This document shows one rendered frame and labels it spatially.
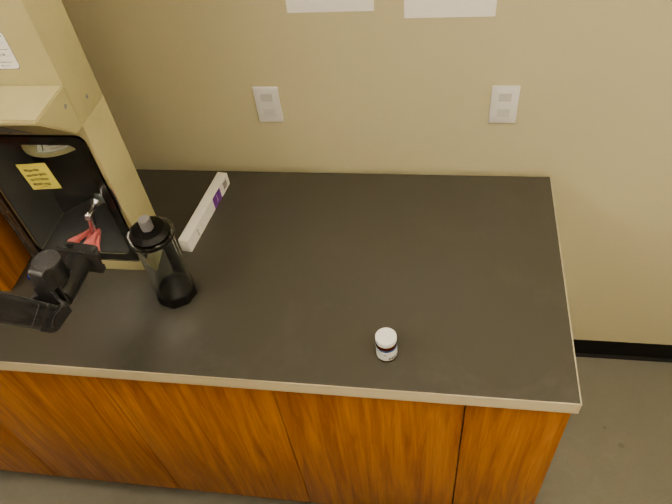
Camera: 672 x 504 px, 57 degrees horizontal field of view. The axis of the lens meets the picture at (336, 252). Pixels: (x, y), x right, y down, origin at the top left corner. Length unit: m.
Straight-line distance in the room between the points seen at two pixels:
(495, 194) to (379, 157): 0.35
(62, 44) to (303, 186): 0.77
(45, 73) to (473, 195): 1.09
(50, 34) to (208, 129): 0.66
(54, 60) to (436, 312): 0.97
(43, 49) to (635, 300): 1.93
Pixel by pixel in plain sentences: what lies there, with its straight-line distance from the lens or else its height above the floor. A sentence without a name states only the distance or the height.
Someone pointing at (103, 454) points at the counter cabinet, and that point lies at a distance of 2.17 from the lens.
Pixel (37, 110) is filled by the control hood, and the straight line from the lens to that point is 1.31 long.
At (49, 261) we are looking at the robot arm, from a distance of 1.39.
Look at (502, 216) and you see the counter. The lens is 1.71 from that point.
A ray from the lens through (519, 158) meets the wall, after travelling 1.83.
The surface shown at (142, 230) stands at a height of 1.18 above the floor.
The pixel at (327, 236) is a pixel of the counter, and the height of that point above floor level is 0.94.
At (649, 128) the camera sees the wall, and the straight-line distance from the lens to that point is 1.83.
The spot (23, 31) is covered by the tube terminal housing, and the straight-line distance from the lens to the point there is 1.32.
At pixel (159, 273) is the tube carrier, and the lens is 1.50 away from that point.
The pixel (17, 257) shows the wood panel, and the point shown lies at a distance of 1.86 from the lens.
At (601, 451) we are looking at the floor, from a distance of 2.44.
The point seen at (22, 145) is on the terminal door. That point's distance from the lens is 1.51.
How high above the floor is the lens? 2.15
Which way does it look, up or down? 48 degrees down
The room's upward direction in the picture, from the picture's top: 8 degrees counter-clockwise
